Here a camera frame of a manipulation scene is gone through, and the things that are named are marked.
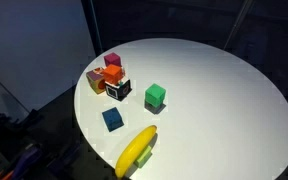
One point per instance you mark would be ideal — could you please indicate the magenta block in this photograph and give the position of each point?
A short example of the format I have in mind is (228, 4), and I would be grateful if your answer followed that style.
(112, 59)

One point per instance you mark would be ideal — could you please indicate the multicolour patterned cube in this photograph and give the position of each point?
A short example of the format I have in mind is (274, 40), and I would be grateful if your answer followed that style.
(95, 81)

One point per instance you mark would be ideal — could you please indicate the metal window frame post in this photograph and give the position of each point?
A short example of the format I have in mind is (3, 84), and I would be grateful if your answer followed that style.
(96, 26)

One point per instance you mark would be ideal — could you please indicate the blue block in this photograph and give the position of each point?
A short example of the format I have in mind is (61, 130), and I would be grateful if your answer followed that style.
(112, 118)

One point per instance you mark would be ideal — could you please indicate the yellow banana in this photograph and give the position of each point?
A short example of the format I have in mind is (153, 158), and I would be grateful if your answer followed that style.
(134, 150)

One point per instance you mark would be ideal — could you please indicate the lime green small block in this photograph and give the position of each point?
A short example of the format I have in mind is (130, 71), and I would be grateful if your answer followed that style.
(143, 158)

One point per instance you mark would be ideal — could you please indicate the black cube with white print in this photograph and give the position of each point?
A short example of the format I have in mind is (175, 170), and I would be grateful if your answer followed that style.
(116, 91)

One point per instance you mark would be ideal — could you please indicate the purple clamp with orange tip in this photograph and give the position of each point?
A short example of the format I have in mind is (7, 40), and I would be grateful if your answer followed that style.
(25, 160)

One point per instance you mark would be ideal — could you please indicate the orange block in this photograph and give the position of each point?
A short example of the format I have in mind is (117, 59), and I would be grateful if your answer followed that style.
(112, 73)

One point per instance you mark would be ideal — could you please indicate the thin slanted metal rod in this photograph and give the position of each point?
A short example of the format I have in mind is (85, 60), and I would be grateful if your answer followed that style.
(237, 25)

